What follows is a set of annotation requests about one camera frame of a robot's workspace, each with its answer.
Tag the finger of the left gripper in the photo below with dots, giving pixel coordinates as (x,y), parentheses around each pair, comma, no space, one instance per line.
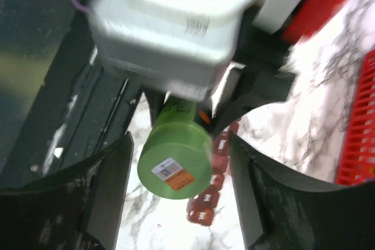
(155,101)
(246,89)

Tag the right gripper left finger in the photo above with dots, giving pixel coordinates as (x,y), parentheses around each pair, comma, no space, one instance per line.
(79,207)

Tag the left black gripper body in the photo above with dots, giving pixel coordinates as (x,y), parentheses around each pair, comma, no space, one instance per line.
(258,50)

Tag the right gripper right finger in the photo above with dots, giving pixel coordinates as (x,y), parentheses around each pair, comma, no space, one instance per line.
(280,208)

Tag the green supplement bottle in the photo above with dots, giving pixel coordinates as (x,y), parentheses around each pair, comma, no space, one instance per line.
(175,162)

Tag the brown weekly pill organizer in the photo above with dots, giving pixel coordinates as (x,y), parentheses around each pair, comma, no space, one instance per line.
(201,208)

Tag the red plastic shopping basket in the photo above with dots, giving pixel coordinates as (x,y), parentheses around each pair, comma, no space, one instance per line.
(319,104)

